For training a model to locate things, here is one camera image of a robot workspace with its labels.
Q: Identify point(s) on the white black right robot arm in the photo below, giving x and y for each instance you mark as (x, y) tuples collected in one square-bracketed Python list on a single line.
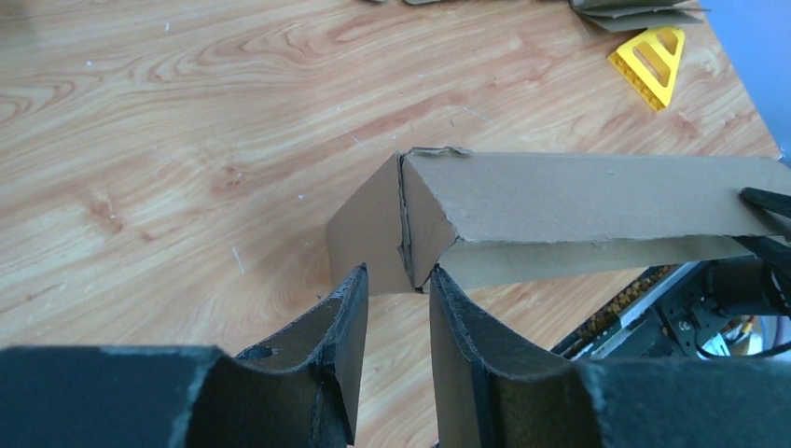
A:
[(758, 285)]

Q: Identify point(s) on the brown cardboard box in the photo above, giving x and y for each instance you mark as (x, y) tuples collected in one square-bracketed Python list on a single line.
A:
[(497, 218)]

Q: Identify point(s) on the stack of flat cardboard sheets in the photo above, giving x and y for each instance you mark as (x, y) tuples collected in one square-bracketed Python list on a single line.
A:
[(608, 17)]

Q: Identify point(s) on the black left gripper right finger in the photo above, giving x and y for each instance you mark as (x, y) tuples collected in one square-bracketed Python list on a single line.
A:
[(494, 388)]

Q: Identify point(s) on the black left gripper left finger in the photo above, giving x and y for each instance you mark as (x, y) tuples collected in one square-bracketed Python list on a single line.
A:
[(298, 387)]

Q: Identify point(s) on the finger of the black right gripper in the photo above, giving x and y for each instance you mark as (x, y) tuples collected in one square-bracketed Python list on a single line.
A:
[(773, 208)]

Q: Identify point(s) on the black metal base rail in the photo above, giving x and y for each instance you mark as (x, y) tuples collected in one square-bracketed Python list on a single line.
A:
[(664, 313)]

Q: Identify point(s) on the yellow plastic triangle tool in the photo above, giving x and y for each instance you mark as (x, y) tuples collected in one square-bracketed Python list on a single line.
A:
[(650, 62)]

